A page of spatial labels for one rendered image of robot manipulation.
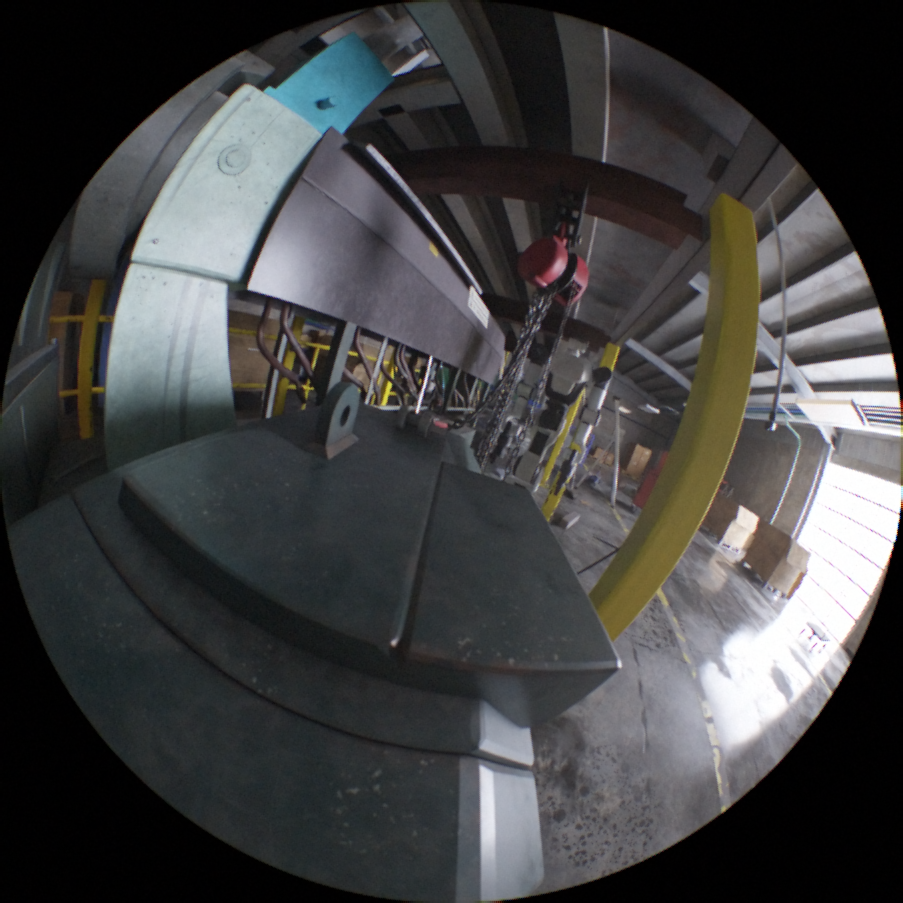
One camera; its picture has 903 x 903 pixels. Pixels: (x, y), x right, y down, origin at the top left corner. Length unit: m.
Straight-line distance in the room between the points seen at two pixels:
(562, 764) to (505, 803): 1.07
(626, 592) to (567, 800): 0.86
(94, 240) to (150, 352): 0.26
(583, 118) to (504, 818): 1.13
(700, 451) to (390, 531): 0.51
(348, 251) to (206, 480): 0.68
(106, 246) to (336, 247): 0.53
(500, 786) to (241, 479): 0.22
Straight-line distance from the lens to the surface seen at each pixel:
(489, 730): 0.15
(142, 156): 0.56
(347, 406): 0.26
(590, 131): 1.03
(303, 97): 0.85
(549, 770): 1.19
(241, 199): 0.68
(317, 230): 0.72
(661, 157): 1.28
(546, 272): 0.72
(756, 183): 0.88
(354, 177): 0.84
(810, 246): 6.19
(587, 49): 0.91
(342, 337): 0.81
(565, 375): 1.67
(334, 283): 0.76
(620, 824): 1.36
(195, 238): 0.63
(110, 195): 0.57
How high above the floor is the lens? 0.97
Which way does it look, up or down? 15 degrees down
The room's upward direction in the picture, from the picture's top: 20 degrees clockwise
